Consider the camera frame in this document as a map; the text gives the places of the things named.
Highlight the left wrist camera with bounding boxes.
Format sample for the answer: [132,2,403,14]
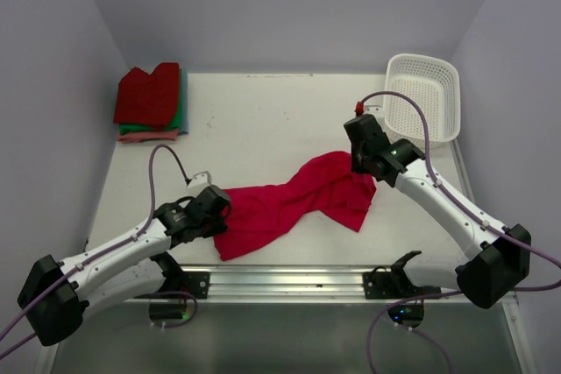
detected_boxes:
[187,171,212,196]

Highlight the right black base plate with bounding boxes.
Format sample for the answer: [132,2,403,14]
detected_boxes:
[362,271,420,300]

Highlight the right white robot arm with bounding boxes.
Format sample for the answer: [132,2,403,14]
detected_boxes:
[344,114,531,308]

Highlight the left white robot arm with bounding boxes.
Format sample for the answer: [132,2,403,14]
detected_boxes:
[18,185,231,346]

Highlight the blue folded shirt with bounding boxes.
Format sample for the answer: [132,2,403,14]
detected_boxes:
[179,68,188,135]

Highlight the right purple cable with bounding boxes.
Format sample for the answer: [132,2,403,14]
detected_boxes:
[359,90,561,374]

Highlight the pink red t shirt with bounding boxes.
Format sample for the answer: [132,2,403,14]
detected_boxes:
[214,151,377,261]

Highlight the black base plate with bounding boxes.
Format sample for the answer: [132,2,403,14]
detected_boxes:
[362,271,420,300]
[180,271,210,300]

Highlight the white plastic basket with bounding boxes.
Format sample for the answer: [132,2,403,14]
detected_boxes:
[383,53,461,149]

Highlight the salmon folded shirt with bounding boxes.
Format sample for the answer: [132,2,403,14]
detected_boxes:
[117,129,179,144]

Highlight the aluminium mounting rail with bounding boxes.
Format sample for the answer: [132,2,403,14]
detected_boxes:
[126,264,465,303]

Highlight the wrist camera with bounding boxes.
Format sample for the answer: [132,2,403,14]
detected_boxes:
[354,102,383,116]
[187,171,212,196]

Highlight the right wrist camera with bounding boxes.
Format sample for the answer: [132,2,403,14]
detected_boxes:
[354,102,383,116]

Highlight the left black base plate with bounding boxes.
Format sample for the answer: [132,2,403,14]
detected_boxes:
[180,271,210,300]

